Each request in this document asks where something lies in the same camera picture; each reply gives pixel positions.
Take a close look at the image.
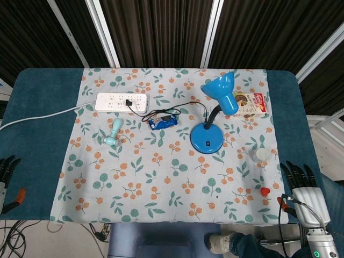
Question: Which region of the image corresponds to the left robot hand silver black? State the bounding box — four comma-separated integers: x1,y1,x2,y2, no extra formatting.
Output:
0,155,27,214

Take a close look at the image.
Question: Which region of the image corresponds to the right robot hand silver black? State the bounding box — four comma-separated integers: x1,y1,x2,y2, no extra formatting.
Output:
277,160,332,230

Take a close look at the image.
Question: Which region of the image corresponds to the blue desk lamp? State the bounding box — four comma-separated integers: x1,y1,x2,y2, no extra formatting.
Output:
190,71,240,154

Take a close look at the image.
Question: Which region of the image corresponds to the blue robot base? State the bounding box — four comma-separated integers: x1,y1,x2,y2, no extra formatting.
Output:
107,223,223,258

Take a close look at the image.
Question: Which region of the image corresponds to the teal table cover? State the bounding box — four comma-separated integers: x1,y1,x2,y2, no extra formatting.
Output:
0,67,335,237

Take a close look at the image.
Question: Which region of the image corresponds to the small jar with white lid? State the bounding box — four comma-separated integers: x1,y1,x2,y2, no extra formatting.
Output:
251,147,270,163

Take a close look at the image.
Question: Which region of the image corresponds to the person's leg in jeans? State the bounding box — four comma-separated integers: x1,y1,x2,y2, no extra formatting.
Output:
230,232,273,258

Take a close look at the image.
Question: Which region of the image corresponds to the white shoe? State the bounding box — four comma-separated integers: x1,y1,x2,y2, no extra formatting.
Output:
208,233,238,255

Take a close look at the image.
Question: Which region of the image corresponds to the beige snack box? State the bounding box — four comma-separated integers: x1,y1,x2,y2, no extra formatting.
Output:
230,92,269,119

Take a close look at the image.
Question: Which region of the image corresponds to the light blue handheld fan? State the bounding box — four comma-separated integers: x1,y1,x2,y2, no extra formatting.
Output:
103,118,123,146

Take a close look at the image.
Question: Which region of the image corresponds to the white power strip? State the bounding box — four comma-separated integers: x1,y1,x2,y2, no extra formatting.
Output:
95,92,151,114

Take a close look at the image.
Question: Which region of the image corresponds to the floral pattern tablecloth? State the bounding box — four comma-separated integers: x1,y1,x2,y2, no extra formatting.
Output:
49,67,290,225

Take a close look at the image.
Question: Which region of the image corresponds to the blue cookie snack packet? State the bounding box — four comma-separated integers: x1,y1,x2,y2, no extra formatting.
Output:
148,114,179,132

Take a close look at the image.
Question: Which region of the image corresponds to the black cable on right hand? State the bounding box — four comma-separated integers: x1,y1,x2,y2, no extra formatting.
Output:
277,193,299,258

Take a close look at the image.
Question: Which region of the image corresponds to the white power strip cable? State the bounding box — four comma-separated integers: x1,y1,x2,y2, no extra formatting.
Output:
0,103,97,132

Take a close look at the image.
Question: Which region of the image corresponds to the floor cables bundle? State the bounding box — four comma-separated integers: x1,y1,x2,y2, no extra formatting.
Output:
0,219,111,258

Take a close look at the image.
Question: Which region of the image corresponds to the aluminium frame post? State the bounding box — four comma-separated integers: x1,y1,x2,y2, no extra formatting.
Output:
199,0,225,69
295,26,344,84
46,0,90,68
85,0,121,68

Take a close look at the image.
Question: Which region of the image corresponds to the black lamp cord with plug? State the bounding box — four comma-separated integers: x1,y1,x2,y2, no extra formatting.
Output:
124,98,208,124

